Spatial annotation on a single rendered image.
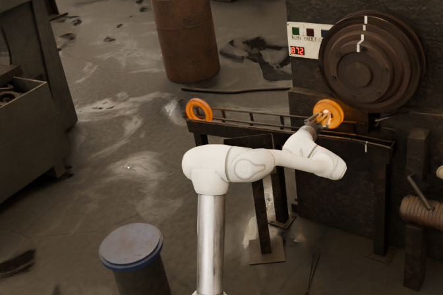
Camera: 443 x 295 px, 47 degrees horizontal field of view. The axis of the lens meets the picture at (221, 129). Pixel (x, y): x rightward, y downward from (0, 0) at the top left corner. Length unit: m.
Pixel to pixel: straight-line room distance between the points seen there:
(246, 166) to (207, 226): 0.28
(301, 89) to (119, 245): 1.24
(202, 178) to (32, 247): 1.94
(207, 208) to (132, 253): 0.78
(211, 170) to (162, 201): 1.77
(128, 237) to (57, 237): 0.99
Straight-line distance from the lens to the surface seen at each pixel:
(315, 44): 2.60
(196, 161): 1.83
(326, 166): 2.21
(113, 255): 2.57
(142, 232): 2.64
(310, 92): 2.71
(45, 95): 3.94
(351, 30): 2.31
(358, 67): 2.28
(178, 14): 4.94
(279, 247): 3.02
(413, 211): 2.49
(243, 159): 1.73
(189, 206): 3.44
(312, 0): 2.55
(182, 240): 3.19
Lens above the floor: 2.07
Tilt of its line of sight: 29 degrees down
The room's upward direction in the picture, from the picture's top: 9 degrees counter-clockwise
